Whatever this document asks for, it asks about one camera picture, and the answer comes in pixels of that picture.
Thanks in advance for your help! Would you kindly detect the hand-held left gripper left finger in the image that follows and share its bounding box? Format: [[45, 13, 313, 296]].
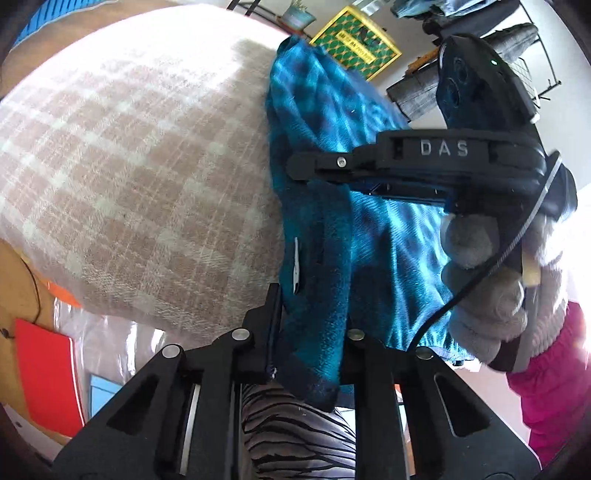
[[53, 282, 282, 480]]

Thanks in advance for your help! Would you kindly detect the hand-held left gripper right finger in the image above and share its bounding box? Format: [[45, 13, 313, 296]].
[[339, 329, 541, 480]]

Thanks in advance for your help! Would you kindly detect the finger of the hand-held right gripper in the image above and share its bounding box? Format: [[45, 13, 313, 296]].
[[351, 180, 451, 206], [286, 144, 382, 184]]

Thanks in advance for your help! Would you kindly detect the teal blue fleece jacket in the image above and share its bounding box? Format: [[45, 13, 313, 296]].
[[265, 36, 467, 414]]

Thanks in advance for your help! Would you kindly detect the person's right forearm pink sleeve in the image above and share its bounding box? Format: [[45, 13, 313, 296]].
[[505, 300, 591, 467]]

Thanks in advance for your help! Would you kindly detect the black metal clothes rack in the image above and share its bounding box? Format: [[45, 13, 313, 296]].
[[226, 0, 563, 121]]

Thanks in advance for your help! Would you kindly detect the person's right hand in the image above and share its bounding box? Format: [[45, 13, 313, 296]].
[[438, 215, 571, 374]]

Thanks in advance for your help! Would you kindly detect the grey plaid coat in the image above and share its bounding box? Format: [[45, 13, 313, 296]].
[[387, 23, 540, 123]]

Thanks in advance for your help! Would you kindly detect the zebra striped cloth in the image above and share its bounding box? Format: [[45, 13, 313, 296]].
[[240, 382, 359, 480]]

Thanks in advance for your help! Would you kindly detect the green yellow gift bag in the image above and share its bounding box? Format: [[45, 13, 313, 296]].
[[309, 6, 402, 82]]

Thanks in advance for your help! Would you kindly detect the potted plant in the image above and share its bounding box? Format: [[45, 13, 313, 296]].
[[281, 0, 317, 29]]

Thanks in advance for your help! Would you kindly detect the denim jacket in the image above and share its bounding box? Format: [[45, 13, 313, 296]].
[[392, 0, 465, 20]]

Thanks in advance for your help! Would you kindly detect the light blue flat sheet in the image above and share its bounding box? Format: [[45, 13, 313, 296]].
[[89, 374, 122, 417]]

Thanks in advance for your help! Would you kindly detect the beige checked blanket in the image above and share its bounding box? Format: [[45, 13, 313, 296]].
[[0, 9, 288, 329]]

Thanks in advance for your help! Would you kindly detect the red folder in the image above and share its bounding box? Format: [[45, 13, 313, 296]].
[[14, 318, 86, 439]]

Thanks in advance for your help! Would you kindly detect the blue plastic crate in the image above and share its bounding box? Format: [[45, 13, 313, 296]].
[[13, 0, 108, 48]]

